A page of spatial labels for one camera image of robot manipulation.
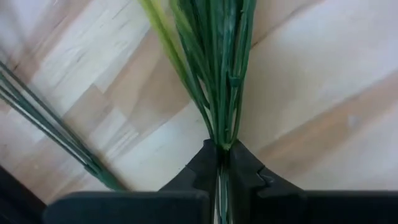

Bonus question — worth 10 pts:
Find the purple artificial flower bunch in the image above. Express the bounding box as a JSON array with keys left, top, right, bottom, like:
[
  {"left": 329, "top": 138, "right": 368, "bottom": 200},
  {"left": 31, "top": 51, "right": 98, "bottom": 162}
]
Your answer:
[{"left": 138, "top": 0, "right": 258, "bottom": 224}]

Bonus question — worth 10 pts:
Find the black aluminium table frame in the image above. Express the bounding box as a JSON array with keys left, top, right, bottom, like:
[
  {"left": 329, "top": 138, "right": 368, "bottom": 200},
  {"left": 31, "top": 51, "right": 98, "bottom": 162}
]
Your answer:
[{"left": 0, "top": 166, "right": 48, "bottom": 224}]

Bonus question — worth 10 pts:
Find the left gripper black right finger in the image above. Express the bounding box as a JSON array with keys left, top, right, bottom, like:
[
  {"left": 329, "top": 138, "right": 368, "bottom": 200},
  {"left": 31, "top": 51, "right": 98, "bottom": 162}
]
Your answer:
[{"left": 227, "top": 138, "right": 308, "bottom": 224}]

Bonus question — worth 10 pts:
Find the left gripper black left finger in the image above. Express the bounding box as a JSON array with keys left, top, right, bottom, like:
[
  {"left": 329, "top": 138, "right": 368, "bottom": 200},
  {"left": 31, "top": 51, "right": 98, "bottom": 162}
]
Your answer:
[{"left": 158, "top": 138, "right": 223, "bottom": 224}]

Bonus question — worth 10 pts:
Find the pink artificial flower bunch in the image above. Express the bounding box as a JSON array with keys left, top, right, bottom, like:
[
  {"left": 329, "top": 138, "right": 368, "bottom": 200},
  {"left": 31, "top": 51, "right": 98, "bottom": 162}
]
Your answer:
[{"left": 0, "top": 60, "right": 127, "bottom": 192}]

